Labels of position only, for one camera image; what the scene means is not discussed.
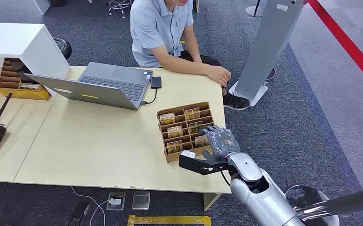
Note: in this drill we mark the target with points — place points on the person's right hand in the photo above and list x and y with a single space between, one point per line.
220 75

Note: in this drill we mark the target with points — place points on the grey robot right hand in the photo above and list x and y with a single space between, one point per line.
221 142

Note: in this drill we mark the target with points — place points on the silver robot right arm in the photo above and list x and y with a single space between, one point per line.
262 199

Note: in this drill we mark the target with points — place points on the person's right forearm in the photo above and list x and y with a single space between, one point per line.
184 65

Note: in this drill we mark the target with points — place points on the gold printed hotel card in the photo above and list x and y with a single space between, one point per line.
200 141
174 146
195 126
175 131
29 87
167 118
192 113

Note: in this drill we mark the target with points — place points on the brown cardboard card holder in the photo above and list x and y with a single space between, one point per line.
181 110

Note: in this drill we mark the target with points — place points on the person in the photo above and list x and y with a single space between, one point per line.
156 28

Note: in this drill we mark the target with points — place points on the yellow-based cardboard card holder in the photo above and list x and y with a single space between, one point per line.
12 84

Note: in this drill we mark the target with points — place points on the grey standing kiosk panel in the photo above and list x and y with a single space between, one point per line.
268 46

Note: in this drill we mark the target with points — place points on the pale wooden desk leg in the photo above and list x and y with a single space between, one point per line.
211 200

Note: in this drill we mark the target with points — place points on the black external drive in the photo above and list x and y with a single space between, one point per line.
156 82

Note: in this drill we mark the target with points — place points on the silver stanchion base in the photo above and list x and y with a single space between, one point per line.
254 12

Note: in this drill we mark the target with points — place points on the yellow floor tape square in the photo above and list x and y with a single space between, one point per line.
168 221

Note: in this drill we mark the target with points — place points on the closed steel floor socket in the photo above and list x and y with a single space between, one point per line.
141 200

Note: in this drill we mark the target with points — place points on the round white-rimmed stand base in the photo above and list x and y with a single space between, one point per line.
306 196

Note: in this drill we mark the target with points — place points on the grey open laptop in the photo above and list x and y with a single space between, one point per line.
115 81

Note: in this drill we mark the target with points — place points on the steel floor socket with outlet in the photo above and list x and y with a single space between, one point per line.
116 195

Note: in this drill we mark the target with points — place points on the white power plug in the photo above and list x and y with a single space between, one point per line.
115 201

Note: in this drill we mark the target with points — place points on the chrome chair base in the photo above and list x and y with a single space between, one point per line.
119 4

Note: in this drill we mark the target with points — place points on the dark metal pole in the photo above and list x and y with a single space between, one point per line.
346 201

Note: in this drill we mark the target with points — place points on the black round stool seat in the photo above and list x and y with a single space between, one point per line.
64 47

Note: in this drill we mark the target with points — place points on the black power adapter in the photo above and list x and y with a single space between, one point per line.
79 212

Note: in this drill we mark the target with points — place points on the white furniture panel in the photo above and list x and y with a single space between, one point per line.
42 5

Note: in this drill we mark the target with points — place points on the white desk cabinet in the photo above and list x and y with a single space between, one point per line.
19 43

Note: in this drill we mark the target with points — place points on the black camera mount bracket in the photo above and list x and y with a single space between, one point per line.
197 167

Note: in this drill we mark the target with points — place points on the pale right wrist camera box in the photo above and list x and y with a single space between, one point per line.
188 154

